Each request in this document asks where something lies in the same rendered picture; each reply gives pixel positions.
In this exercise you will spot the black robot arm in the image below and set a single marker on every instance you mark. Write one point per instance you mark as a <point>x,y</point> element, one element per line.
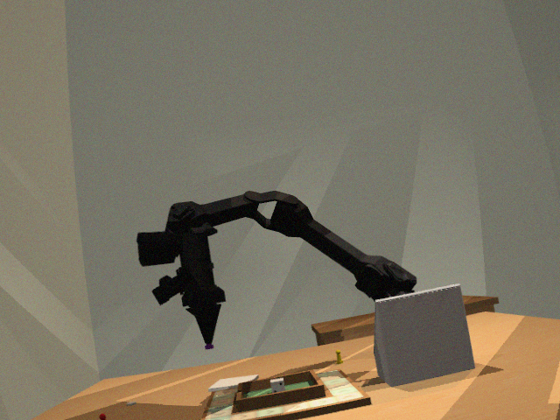
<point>189,224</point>

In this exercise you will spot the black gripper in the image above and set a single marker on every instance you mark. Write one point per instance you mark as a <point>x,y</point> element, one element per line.
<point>205,295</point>

